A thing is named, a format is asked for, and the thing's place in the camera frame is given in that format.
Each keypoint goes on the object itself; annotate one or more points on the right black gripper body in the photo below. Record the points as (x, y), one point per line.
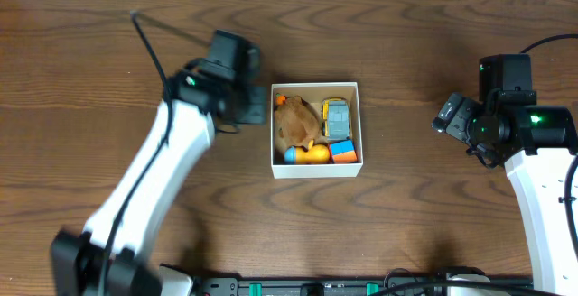
(452, 117)

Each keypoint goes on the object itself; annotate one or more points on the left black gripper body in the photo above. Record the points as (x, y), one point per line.
(250, 105)

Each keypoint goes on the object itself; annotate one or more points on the brown plush bear toy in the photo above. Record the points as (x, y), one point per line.
(297, 125)

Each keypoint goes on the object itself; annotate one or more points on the orange rubber duck toy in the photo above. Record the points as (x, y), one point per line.
(313, 154)

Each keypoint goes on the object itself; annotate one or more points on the yellow grey toy truck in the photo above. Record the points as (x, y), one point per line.
(336, 119)

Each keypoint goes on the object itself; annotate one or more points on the multicolour puzzle cube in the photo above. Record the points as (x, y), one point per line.
(343, 152)

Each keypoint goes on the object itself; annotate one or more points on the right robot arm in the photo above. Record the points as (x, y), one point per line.
(537, 147)

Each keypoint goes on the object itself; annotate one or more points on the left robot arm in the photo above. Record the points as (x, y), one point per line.
(111, 254)

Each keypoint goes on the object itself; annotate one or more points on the white cardboard box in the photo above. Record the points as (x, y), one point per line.
(313, 94)

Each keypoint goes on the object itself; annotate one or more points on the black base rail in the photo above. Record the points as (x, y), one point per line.
(311, 288)

